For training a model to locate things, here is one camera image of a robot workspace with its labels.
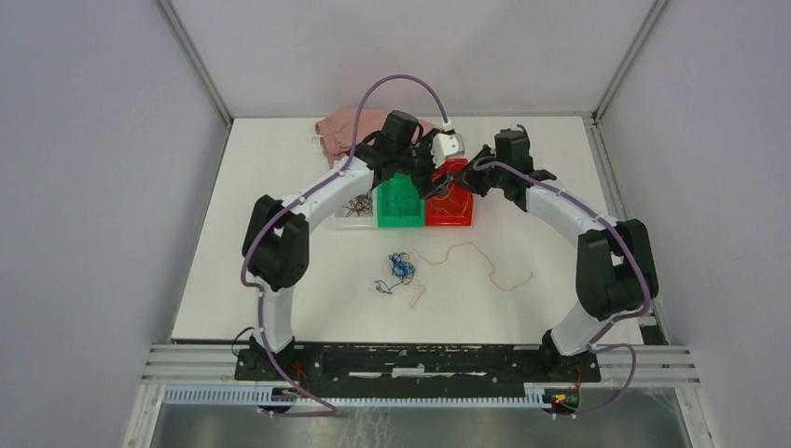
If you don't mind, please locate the green plastic bin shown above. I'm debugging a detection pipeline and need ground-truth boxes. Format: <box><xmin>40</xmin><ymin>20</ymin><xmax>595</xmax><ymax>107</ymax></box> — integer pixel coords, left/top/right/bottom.
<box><xmin>376</xmin><ymin>174</ymin><xmax>425</xmax><ymax>228</ymax></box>

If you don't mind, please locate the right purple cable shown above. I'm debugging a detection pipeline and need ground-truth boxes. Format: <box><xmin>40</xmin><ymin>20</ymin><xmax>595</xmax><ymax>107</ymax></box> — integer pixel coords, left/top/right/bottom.
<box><xmin>472</xmin><ymin>123</ymin><xmax>653</xmax><ymax>420</ymax></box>

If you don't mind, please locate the white slotted cable duct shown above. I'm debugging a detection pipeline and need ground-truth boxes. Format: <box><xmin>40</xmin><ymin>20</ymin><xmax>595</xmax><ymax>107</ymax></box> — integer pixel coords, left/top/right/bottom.
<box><xmin>161</xmin><ymin>385</ymin><xmax>558</xmax><ymax>410</ymax></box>

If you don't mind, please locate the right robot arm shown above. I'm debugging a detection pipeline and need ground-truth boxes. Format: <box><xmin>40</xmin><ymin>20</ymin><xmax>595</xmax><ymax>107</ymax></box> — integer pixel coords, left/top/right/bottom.
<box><xmin>438</xmin><ymin>124</ymin><xmax>659</xmax><ymax>381</ymax></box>

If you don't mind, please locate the light blue cable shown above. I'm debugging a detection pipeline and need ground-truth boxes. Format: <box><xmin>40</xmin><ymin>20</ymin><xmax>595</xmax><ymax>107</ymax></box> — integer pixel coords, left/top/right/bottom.
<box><xmin>387</xmin><ymin>189</ymin><xmax>419</xmax><ymax>215</ymax></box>

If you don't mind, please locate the pink cloth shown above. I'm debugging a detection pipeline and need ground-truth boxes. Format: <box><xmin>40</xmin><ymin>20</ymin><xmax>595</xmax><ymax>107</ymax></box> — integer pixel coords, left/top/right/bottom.
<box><xmin>314</xmin><ymin>108</ymin><xmax>443</xmax><ymax>168</ymax></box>

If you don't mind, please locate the clear plastic bin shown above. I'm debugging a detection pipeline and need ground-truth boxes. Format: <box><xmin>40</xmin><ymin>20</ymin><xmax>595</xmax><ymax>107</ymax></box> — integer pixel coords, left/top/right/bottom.
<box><xmin>334</xmin><ymin>190</ymin><xmax>378</xmax><ymax>230</ymax></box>

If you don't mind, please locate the red plastic bin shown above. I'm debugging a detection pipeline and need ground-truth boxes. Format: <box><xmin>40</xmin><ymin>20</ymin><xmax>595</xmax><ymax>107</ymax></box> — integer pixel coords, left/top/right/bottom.
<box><xmin>424</xmin><ymin>188</ymin><xmax>474</xmax><ymax>227</ymax></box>

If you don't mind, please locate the brown cable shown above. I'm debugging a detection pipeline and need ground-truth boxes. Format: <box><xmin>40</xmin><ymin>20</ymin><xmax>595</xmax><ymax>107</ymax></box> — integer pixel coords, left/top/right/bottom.
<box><xmin>342</xmin><ymin>192</ymin><xmax>376</xmax><ymax>218</ymax></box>

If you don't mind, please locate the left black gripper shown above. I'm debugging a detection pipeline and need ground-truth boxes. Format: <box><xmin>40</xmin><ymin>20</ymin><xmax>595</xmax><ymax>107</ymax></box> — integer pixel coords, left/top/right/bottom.
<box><xmin>395</xmin><ymin>129</ymin><xmax>453</xmax><ymax>200</ymax></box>

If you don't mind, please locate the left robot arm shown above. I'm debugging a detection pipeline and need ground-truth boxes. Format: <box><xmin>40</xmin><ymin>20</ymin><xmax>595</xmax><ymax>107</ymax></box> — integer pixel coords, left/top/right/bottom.
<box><xmin>240</xmin><ymin>110</ymin><xmax>465</xmax><ymax>380</ymax></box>

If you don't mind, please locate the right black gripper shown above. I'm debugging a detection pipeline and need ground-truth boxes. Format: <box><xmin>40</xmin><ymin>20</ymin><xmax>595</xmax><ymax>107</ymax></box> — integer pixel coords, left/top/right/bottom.
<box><xmin>452</xmin><ymin>144</ymin><xmax>509</xmax><ymax>197</ymax></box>

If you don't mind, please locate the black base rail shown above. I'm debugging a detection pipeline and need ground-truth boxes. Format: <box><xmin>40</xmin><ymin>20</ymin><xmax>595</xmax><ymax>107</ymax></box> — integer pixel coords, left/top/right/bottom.
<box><xmin>234</xmin><ymin>342</ymin><xmax>602</xmax><ymax>399</ymax></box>

